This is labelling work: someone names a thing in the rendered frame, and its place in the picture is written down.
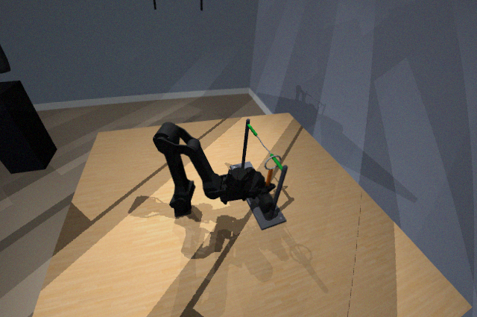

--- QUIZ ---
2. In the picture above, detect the orange handle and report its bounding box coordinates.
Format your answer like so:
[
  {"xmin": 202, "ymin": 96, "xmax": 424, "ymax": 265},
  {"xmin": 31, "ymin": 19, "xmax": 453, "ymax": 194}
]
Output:
[{"xmin": 265, "ymin": 155, "xmax": 282, "ymax": 186}]

